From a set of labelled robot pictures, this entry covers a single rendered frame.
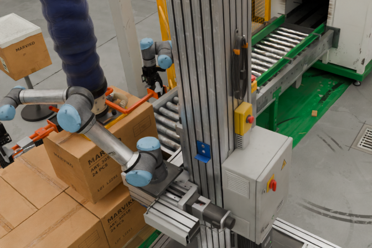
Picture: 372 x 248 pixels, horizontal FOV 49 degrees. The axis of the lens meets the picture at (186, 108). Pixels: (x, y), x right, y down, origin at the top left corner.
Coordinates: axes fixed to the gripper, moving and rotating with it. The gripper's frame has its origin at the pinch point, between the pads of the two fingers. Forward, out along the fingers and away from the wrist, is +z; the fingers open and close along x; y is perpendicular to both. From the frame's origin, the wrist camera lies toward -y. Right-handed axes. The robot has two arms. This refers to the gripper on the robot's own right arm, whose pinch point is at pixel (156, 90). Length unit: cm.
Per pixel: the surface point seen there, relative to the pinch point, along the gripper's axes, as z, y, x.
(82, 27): -52, 31, -14
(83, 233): 67, 72, -5
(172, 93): 61, -65, -55
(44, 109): 118, -19, -214
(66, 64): -31, 40, -24
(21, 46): 29, -11, -193
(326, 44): 69, -226, 10
